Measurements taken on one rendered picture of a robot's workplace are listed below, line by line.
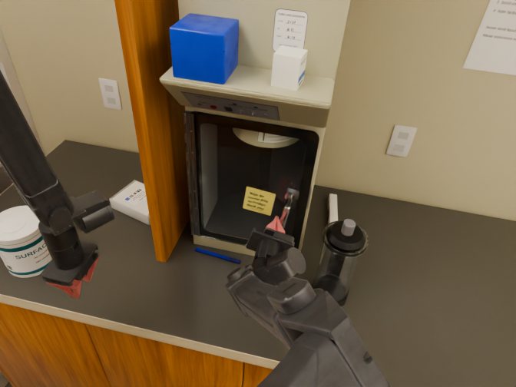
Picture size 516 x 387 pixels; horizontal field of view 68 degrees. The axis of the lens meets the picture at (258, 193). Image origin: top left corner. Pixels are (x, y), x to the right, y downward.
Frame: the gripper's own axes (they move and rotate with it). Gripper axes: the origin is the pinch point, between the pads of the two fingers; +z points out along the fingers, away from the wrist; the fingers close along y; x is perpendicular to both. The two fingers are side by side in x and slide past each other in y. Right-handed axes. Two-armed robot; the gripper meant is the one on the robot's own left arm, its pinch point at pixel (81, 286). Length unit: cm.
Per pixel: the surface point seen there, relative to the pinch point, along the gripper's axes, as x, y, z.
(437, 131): -81, 76, -10
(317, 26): -40, 33, -50
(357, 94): -54, 76, -19
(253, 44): -29, 33, -45
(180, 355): -18.3, 5.0, 30.8
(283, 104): -37, 22, -38
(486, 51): -85, 76, -37
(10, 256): 26.3, 7.9, 7.2
